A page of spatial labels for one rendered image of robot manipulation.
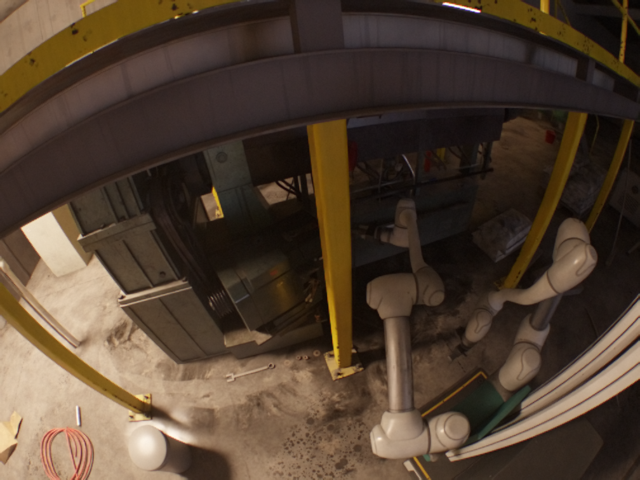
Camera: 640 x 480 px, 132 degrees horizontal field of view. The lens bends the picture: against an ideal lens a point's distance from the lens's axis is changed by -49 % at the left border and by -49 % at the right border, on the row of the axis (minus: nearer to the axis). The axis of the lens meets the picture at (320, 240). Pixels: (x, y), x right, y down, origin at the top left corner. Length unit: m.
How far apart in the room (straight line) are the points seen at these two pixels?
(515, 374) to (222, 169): 2.01
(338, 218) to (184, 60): 0.87
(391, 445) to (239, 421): 1.24
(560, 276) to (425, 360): 1.39
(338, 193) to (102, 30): 0.85
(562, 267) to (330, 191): 0.82
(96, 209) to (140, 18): 1.03
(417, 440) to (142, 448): 1.54
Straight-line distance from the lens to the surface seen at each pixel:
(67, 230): 4.29
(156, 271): 1.70
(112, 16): 0.80
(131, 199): 1.43
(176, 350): 2.30
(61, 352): 1.89
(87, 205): 1.57
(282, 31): 1.22
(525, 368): 1.37
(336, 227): 0.99
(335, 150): 0.84
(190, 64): 1.21
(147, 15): 0.77
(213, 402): 2.20
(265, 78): 0.79
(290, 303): 1.78
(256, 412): 2.07
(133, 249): 1.62
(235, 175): 1.90
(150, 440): 1.93
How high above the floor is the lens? 1.93
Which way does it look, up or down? 41 degrees down
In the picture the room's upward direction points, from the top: 7 degrees counter-clockwise
